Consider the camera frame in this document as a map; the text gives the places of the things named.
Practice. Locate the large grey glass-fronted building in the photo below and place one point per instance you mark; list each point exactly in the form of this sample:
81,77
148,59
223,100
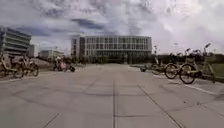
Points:
113,46

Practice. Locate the grey concrete slab pavement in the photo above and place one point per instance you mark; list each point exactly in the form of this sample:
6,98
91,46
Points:
113,96

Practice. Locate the dark hedge row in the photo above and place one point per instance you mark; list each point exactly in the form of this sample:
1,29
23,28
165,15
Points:
110,60

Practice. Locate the grass strip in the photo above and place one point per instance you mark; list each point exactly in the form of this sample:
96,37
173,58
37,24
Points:
218,69

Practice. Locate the yellow bicycle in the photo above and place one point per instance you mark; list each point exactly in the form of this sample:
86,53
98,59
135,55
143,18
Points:
196,68
10,66
29,66
174,68

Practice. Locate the cluster of parked bicycles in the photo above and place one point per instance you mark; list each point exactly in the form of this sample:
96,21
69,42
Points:
62,64

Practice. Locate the grey building with window bands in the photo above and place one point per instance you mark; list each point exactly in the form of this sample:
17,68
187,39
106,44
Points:
13,41

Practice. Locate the low pale building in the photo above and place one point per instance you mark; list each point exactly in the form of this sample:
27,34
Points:
50,54

